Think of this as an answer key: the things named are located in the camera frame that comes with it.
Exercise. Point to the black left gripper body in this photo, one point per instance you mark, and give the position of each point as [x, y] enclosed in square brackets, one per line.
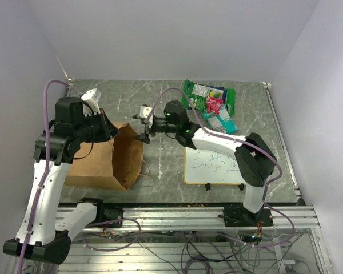
[93, 128]

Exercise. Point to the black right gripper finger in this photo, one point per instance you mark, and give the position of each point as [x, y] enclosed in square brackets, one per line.
[144, 138]
[139, 116]

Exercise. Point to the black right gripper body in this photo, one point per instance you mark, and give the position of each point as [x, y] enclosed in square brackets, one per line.
[160, 125]

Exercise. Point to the brown paper bag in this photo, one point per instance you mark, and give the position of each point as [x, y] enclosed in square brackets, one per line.
[112, 165]

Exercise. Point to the green Chiuba chips bag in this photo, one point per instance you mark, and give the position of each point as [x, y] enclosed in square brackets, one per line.
[228, 103]

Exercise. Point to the yellow green snack packet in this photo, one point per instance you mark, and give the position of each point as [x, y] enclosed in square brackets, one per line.
[197, 94]

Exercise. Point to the red snack packet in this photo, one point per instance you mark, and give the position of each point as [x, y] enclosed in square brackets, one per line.
[214, 105]

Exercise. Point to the green POES snack packet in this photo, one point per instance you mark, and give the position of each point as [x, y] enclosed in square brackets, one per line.
[221, 122]

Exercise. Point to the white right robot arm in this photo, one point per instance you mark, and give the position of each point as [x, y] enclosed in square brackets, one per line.
[254, 158]

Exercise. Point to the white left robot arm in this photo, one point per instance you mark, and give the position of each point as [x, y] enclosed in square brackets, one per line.
[41, 237]

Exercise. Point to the white dry-erase board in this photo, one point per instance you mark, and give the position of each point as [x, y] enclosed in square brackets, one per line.
[207, 167]

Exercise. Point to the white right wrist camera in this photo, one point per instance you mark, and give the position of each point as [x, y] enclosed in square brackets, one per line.
[146, 116]

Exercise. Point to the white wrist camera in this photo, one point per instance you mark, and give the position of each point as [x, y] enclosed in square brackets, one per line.
[91, 97]
[146, 116]

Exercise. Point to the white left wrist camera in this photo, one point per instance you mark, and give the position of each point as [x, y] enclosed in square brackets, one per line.
[91, 97]

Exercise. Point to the aluminium mounting rail frame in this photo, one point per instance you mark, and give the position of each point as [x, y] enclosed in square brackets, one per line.
[183, 238]

